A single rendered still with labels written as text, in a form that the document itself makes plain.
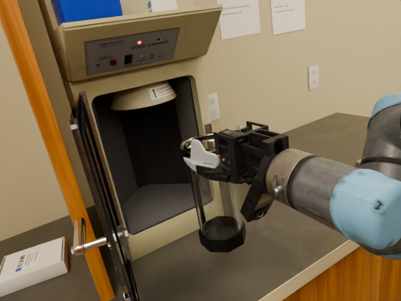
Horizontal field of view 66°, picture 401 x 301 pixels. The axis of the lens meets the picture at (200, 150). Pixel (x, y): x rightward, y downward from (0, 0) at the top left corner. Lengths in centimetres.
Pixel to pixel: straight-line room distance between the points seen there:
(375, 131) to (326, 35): 134
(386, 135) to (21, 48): 56
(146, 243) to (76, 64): 48
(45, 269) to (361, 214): 76
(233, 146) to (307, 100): 129
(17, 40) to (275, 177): 45
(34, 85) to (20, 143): 56
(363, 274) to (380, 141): 64
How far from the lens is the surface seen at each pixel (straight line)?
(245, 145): 46
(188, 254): 84
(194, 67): 79
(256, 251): 81
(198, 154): 54
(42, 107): 60
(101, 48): 63
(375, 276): 113
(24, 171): 117
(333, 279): 94
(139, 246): 85
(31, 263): 95
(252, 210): 51
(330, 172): 37
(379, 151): 47
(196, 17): 68
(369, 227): 34
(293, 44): 162
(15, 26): 60
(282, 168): 40
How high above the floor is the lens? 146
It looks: 21 degrees down
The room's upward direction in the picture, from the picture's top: 10 degrees counter-clockwise
